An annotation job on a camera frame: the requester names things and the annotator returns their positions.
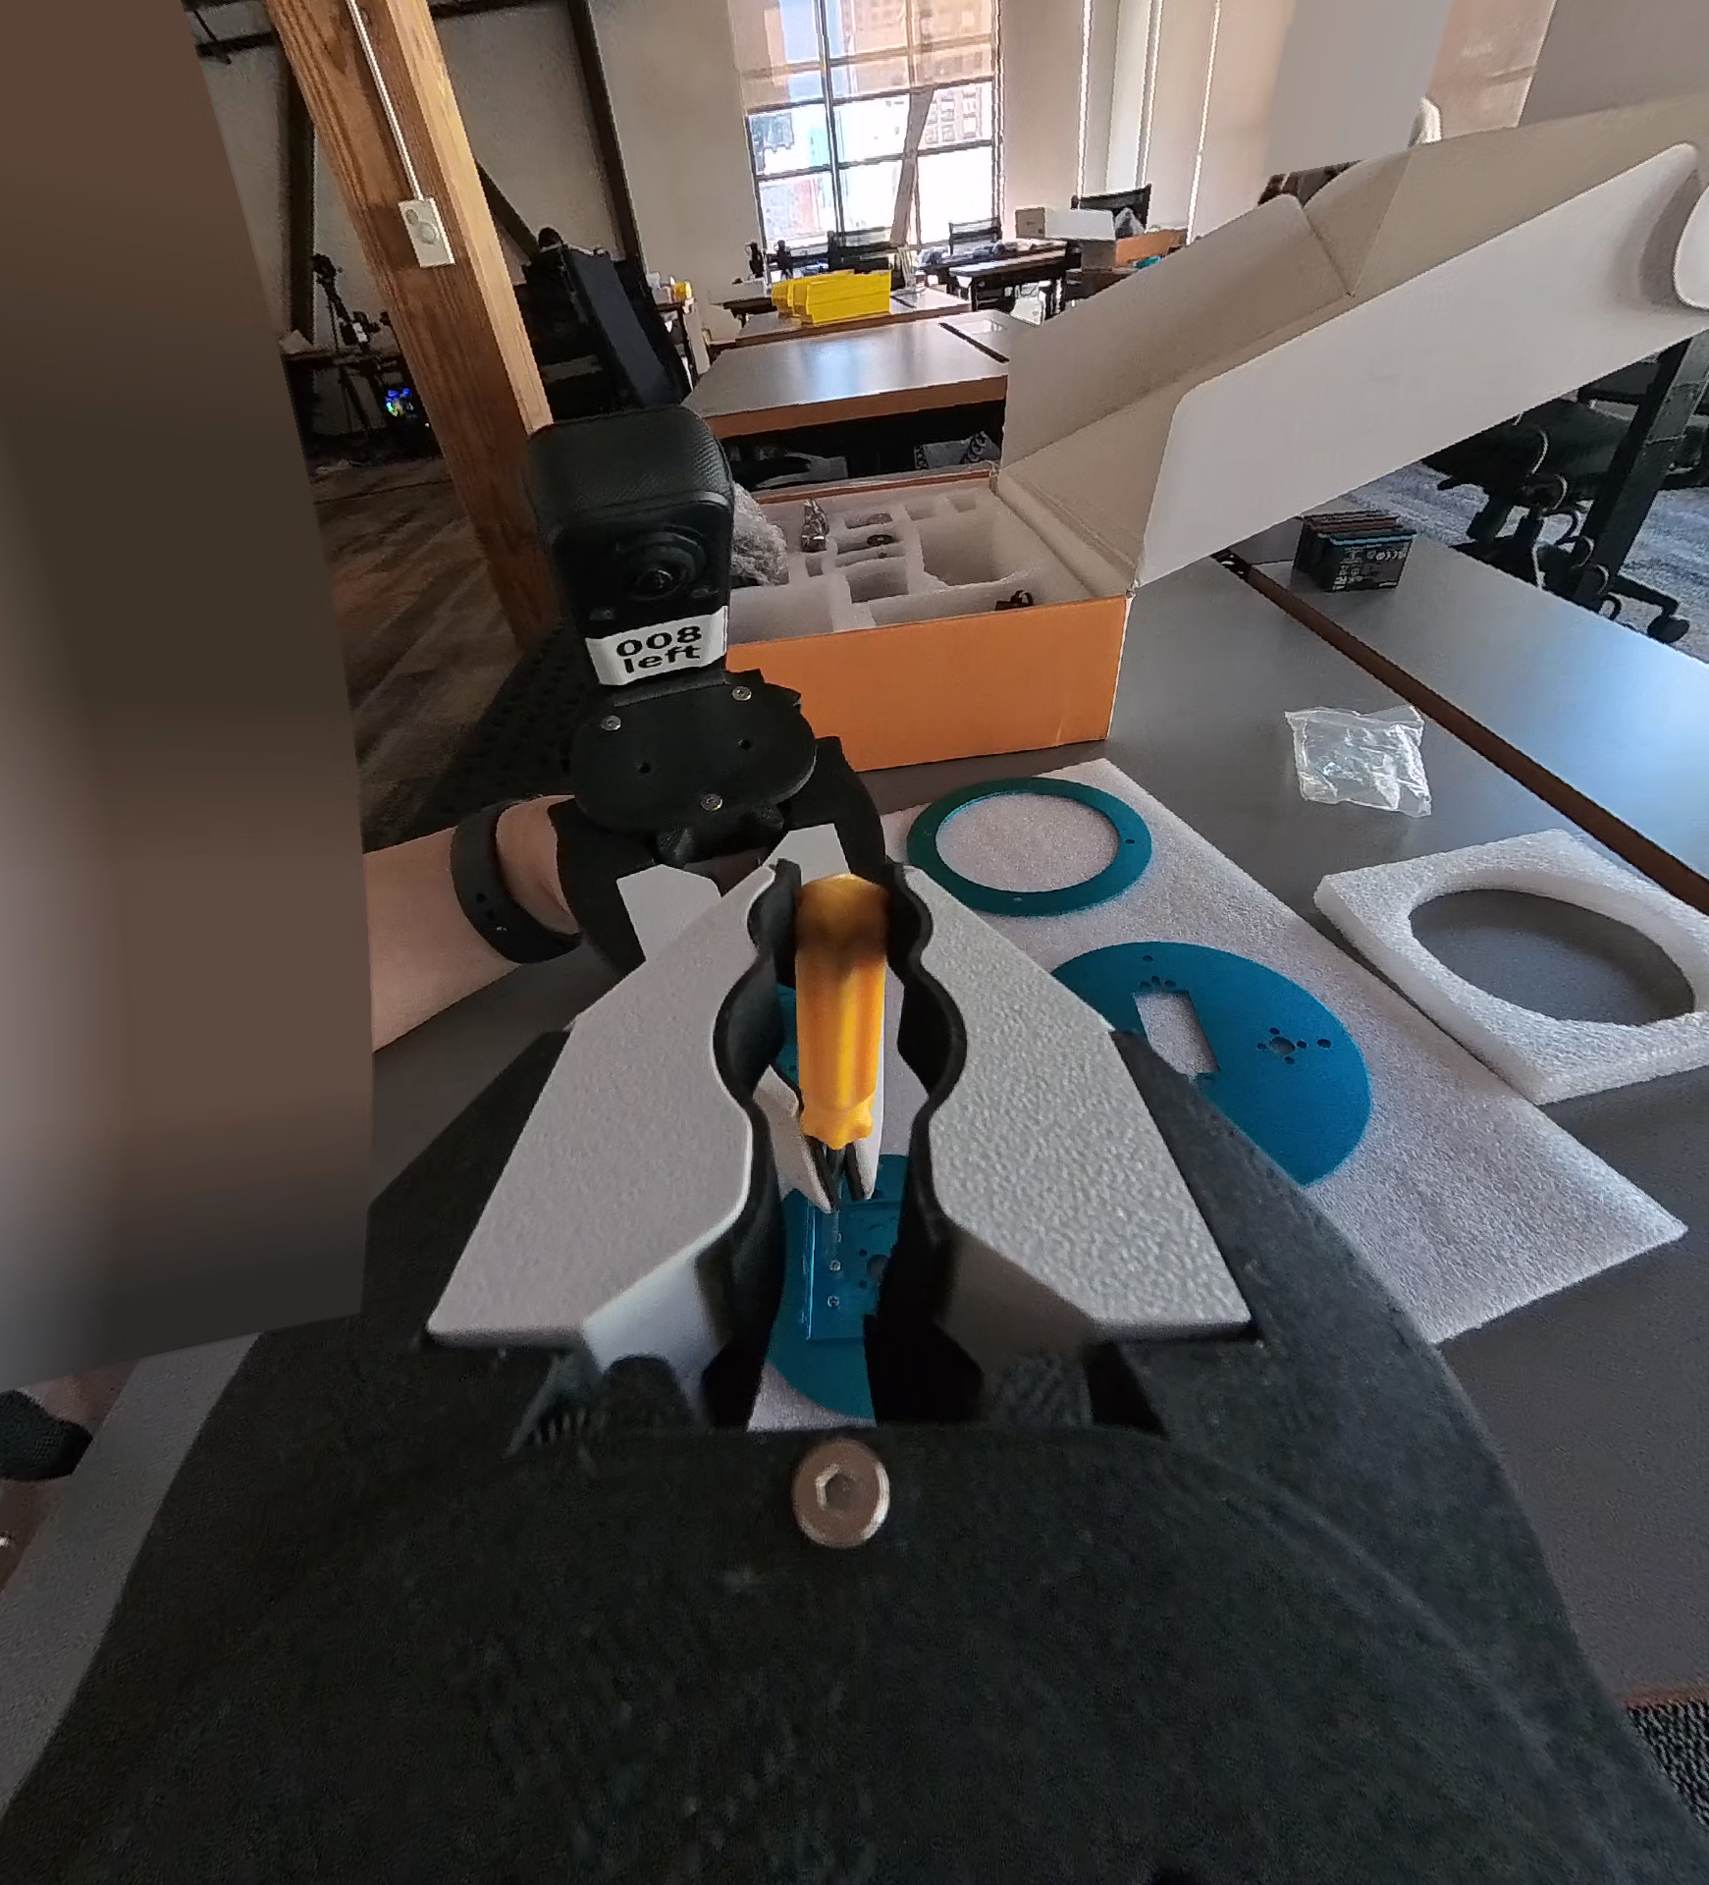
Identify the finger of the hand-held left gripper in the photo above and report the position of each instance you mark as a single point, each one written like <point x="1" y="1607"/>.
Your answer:
<point x="663" y="912"/>
<point x="826" y="853"/>

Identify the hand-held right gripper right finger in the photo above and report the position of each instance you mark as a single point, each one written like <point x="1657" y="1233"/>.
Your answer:
<point x="1076" y="1178"/>

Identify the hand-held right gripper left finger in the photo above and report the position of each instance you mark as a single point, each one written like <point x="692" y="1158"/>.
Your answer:
<point x="604" y="1178"/>

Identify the blue metal bracket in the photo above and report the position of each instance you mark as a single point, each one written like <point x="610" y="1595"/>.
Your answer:
<point x="856" y="1267"/>

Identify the blue perforated mounting disc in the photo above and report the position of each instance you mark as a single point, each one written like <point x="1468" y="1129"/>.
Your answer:
<point x="826" y="1369"/>

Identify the person's left forearm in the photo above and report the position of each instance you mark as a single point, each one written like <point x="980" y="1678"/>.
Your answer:
<point x="413" y="942"/>

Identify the background wooden desk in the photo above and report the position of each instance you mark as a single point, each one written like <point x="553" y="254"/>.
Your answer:
<point x="856" y="368"/>

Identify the person's left hand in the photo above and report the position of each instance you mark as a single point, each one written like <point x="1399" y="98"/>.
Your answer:
<point x="543" y="869"/>

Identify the black wristband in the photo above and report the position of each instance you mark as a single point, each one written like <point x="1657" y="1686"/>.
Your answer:
<point x="480" y="898"/>

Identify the orange cardboard box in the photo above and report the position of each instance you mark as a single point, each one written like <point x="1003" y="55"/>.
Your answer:
<point x="942" y="691"/>

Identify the blue disc with rectangular cutout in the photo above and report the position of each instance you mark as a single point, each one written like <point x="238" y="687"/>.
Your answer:
<point x="1311" y="1119"/>

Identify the white foam box insert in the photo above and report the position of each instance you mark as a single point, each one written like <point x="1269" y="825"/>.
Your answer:
<point x="885" y="589"/>

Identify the silver metal part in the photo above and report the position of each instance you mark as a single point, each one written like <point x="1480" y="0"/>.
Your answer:
<point x="814" y="528"/>

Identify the white foam sheet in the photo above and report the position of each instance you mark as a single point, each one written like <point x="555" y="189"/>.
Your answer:
<point x="1458" y="1207"/>

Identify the black background equipment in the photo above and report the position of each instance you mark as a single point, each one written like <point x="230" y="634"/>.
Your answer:
<point x="604" y="339"/>

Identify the tall wooden column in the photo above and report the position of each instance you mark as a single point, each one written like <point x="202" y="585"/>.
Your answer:
<point x="413" y="368"/>

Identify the yellow storage bins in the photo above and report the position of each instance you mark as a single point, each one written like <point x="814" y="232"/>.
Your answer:
<point x="832" y="293"/>

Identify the clear plastic bag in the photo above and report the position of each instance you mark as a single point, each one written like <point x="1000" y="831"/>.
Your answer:
<point x="1364" y="758"/>

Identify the black box blue print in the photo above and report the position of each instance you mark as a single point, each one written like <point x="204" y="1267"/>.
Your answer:
<point x="1356" y="559"/>

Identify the window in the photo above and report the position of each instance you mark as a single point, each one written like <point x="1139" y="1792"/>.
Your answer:
<point x="870" y="162"/>

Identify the white foam frame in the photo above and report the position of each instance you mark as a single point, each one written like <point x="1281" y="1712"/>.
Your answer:
<point x="1533" y="1068"/>

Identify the white wall switch plate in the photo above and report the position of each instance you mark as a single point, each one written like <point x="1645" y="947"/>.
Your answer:
<point x="429" y="232"/>

